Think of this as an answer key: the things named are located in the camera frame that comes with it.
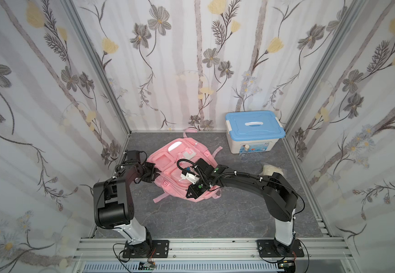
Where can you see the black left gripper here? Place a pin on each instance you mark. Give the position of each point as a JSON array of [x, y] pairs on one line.
[[153, 170]]

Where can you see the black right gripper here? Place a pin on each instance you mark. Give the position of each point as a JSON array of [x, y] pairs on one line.
[[197, 190]]

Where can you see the pink backpack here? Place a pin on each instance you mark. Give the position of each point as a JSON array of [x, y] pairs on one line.
[[165, 160]]

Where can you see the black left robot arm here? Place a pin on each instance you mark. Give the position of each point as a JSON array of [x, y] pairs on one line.
[[113, 203]]

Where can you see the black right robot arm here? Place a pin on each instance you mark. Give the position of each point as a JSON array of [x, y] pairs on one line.
[[280, 198]]

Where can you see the glass flask with stopper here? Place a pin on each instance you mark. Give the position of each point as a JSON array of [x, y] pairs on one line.
[[244, 150]]

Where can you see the white box with blue lid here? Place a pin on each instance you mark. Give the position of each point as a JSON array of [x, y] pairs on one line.
[[261, 130]]

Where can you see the plastic bag of white gloves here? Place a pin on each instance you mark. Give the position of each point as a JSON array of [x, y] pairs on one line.
[[269, 170]]

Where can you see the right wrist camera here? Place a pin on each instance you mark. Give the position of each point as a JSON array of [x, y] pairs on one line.
[[191, 177]]

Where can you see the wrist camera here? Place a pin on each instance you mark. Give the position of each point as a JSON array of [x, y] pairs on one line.
[[133, 156], [191, 177]]

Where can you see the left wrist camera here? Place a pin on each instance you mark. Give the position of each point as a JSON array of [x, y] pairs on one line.
[[133, 156]]

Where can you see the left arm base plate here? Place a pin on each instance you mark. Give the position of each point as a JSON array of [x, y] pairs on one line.
[[148, 249]]

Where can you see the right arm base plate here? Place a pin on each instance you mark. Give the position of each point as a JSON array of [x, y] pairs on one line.
[[275, 249]]

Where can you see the aluminium front rail frame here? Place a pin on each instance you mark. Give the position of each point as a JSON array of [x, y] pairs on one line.
[[322, 255]]

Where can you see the white slotted cable duct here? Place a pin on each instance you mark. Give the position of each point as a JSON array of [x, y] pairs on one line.
[[244, 266]]

